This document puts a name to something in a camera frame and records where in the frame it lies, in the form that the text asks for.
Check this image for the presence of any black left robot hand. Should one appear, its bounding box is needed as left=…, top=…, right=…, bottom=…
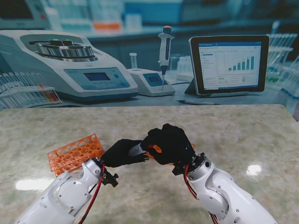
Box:
left=101, top=139, right=150, bottom=168

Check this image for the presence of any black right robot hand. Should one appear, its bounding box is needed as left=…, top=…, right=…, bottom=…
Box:
left=141, top=123, right=197, bottom=166

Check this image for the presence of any orange tube cap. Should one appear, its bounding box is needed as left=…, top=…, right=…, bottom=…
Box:
left=147, top=144, right=163, bottom=154

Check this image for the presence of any clear plastic test tube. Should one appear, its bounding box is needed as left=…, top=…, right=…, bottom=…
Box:
left=128, top=142, right=147, bottom=157

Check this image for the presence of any orange test tube rack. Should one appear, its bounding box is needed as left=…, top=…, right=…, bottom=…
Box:
left=142, top=142, right=197, bottom=167
left=47, top=133, right=105, bottom=178

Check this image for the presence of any printed laboratory backdrop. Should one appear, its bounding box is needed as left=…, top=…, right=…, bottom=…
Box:
left=0, top=0, right=299, bottom=122

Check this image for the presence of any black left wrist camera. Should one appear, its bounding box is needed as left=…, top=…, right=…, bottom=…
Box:
left=101, top=171, right=119, bottom=188

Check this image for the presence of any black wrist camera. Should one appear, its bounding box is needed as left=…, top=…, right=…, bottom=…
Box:
left=172, top=163, right=187, bottom=176
left=101, top=171, right=119, bottom=188

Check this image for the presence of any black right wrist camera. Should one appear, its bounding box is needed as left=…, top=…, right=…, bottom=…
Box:
left=172, top=163, right=187, bottom=176

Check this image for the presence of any red left arm cable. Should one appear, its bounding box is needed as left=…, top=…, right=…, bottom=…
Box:
left=78, top=164, right=106, bottom=224

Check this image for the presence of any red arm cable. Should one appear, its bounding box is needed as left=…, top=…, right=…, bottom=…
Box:
left=184, top=164, right=219, bottom=224
left=78, top=164, right=106, bottom=224

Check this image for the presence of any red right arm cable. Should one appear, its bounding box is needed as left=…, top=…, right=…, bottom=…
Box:
left=184, top=164, right=219, bottom=224

